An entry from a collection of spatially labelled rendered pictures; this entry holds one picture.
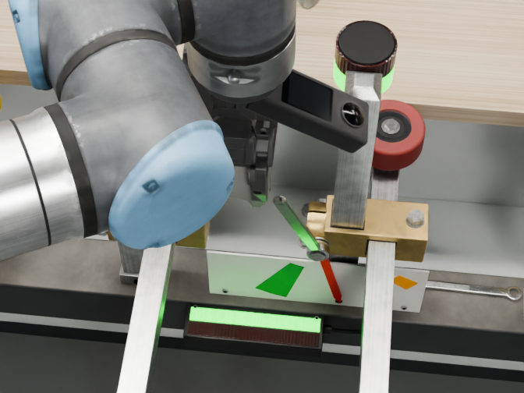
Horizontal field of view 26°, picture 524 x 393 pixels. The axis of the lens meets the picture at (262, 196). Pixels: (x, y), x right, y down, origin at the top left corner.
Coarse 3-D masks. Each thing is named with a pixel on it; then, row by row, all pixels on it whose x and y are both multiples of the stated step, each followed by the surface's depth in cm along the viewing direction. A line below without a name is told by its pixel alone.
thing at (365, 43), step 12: (360, 24) 111; (372, 24) 111; (348, 36) 111; (360, 36) 111; (372, 36) 111; (384, 36) 111; (348, 48) 110; (360, 48) 110; (372, 48) 110; (384, 48) 110; (360, 60) 109; (372, 60) 109
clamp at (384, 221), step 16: (320, 208) 128; (368, 208) 128; (384, 208) 128; (400, 208) 128; (416, 208) 128; (320, 224) 127; (368, 224) 127; (384, 224) 127; (400, 224) 127; (336, 240) 127; (352, 240) 127; (368, 240) 127; (384, 240) 126; (400, 240) 126; (416, 240) 126; (352, 256) 130; (400, 256) 129; (416, 256) 128
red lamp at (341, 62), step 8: (392, 32) 111; (336, 40) 110; (336, 48) 110; (336, 56) 111; (344, 56) 109; (392, 56) 109; (336, 64) 111; (344, 64) 110; (352, 64) 109; (384, 64) 109; (392, 64) 110; (344, 72) 111; (368, 72) 109; (376, 72) 109; (384, 72) 110
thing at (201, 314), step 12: (192, 312) 139; (204, 312) 139; (216, 312) 139; (228, 312) 139; (240, 312) 139; (240, 324) 139; (252, 324) 138; (264, 324) 138; (276, 324) 138; (288, 324) 138; (300, 324) 138; (312, 324) 138
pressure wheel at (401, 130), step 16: (384, 112) 131; (400, 112) 131; (416, 112) 131; (384, 128) 130; (400, 128) 130; (416, 128) 129; (384, 144) 128; (400, 144) 128; (416, 144) 128; (384, 160) 129; (400, 160) 129
